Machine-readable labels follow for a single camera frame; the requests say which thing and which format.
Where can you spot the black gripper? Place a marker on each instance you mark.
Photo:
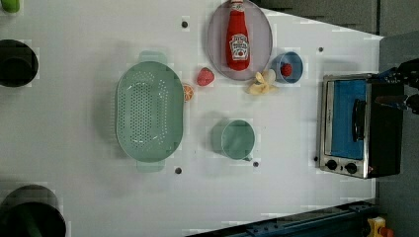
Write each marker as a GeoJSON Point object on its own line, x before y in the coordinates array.
{"type": "Point", "coordinates": [408, 72]}

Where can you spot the black and silver toaster oven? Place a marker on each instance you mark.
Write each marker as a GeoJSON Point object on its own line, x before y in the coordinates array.
{"type": "Point", "coordinates": [358, 136]}

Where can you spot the blue small bowl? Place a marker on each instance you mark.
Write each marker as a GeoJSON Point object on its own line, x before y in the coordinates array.
{"type": "Point", "coordinates": [294, 60]}

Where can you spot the small red strawberry in bowl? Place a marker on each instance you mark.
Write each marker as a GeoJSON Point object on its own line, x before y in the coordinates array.
{"type": "Point", "coordinates": [286, 70]}

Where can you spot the yellow toy garlic peel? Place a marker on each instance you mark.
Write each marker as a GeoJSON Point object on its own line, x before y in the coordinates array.
{"type": "Point", "coordinates": [263, 83]}

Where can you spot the yellow and orange object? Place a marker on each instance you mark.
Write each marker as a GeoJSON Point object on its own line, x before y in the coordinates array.
{"type": "Point", "coordinates": [379, 228]}

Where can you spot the grey round plate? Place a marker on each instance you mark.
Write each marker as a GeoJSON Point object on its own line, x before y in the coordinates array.
{"type": "Point", "coordinates": [261, 40]}

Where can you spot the red ketchup bottle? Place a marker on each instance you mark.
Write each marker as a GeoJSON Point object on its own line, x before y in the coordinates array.
{"type": "Point", "coordinates": [237, 46]}

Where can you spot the green plastic cup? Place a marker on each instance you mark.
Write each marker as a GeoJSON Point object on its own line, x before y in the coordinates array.
{"type": "Point", "coordinates": [233, 138]}

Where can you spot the red toy strawberry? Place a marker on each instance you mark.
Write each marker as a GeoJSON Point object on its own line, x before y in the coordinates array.
{"type": "Point", "coordinates": [205, 77]}

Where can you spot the orange slice toy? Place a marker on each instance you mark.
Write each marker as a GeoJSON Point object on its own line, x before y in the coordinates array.
{"type": "Point", "coordinates": [188, 92]}

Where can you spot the green perforated colander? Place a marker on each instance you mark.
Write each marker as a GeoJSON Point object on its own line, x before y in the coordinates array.
{"type": "Point", "coordinates": [149, 111]}

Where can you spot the green object at corner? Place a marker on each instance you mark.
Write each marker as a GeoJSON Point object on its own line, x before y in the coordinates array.
{"type": "Point", "coordinates": [10, 6]}

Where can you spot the blue metal frame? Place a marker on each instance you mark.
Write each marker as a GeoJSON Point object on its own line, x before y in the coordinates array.
{"type": "Point", "coordinates": [346, 220]}

